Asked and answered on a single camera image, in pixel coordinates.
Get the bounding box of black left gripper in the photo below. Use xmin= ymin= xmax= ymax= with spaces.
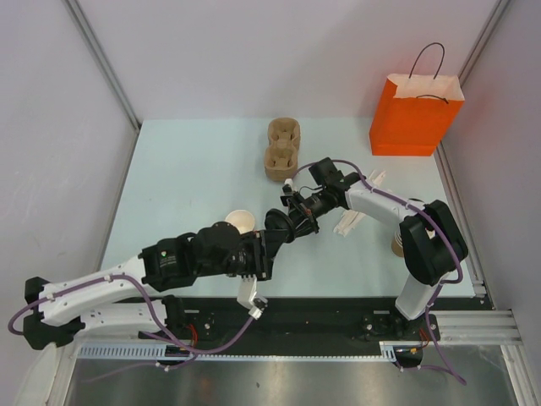
xmin=197 ymin=229 xmax=289 ymax=283

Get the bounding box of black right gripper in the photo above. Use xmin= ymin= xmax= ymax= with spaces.
xmin=285 ymin=188 xmax=334 ymax=240

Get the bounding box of brown paper coffee cup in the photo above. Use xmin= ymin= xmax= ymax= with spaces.
xmin=225 ymin=210 xmax=255 ymax=234

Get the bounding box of brown pulp cup carrier stack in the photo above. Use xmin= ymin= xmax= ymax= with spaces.
xmin=264 ymin=118 xmax=301 ymax=182

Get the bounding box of stack of paper cups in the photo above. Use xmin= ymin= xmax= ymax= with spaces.
xmin=391 ymin=231 xmax=404 ymax=258

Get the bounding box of black plastic cup lid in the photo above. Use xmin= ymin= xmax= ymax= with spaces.
xmin=264 ymin=208 xmax=294 ymax=240

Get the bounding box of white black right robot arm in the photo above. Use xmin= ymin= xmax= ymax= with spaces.
xmin=277 ymin=157 xmax=469 ymax=339

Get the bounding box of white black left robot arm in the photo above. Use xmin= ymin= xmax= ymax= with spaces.
xmin=22 ymin=222 xmax=294 ymax=350

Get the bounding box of white wrapped straw pile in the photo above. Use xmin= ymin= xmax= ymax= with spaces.
xmin=333 ymin=170 xmax=386 ymax=237

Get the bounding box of orange paper gift bag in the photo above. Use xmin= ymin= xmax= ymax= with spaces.
xmin=369 ymin=69 xmax=465 ymax=156

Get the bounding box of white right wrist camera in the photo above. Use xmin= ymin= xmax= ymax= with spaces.
xmin=280 ymin=178 xmax=295 ymax=206

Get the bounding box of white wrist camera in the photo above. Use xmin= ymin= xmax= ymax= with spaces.
xmin=237 ymin=277 xmax=268 ymax=320
xmin=280 ymin=178 xmax=295 ymax=206

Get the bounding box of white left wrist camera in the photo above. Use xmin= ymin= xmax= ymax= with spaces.
xmin=237 ymin=277 xmax=268 ymax=320

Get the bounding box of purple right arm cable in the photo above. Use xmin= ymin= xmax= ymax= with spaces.
xmin=291 ymin=158 xmax=468 ymax=386

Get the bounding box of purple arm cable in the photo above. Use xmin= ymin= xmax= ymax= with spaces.
xmin=291 ymin=158 xmax=468 ymax=386
xmin=8 ymin=272 xmax=265 ymax=384

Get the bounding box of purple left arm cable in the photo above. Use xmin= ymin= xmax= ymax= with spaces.
xmin=8 ymin=272 xmax=265 ymax=384

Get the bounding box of white slotted cable duct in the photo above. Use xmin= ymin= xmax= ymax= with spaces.
xmin=78 ymin=343 xmax=190 ymax=360

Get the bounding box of aluminium frame rail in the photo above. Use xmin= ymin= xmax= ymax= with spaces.
xmin=433 ymin=310 xmax=522 ymax=345

